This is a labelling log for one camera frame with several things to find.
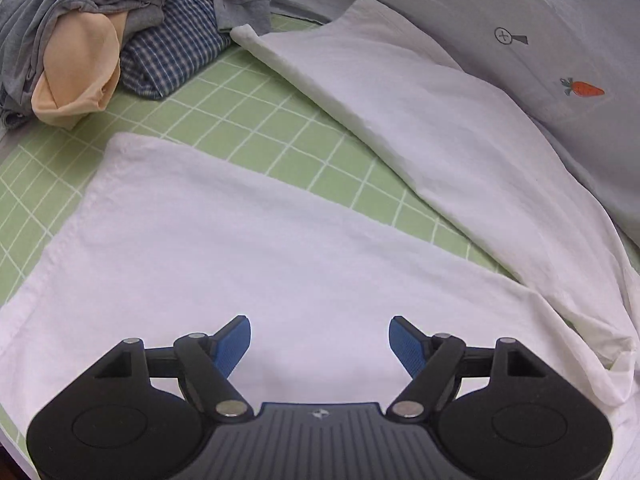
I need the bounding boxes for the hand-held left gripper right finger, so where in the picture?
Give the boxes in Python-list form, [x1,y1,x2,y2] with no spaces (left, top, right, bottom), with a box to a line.
[387,314,549,421]

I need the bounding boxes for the carrot-printed grey sheet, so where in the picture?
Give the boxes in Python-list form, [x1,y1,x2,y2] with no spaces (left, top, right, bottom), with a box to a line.
[260,0,640,252]

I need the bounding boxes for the blue checked garment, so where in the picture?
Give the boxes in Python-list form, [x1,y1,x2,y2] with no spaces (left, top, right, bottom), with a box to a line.
[119,0,234,101]

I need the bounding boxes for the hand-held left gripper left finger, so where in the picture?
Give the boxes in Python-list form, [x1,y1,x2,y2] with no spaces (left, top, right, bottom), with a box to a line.
[92,314,254,421]

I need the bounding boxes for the white pants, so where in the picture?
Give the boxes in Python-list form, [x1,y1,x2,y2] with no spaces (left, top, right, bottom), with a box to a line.
[0,0,640,480]

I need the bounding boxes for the beige garment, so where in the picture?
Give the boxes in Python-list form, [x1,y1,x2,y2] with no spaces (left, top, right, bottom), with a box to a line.
[31,0,242,129]

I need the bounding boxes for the green grid mat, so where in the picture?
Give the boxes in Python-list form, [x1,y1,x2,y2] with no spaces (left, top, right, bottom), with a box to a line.
[0,14,517,307]

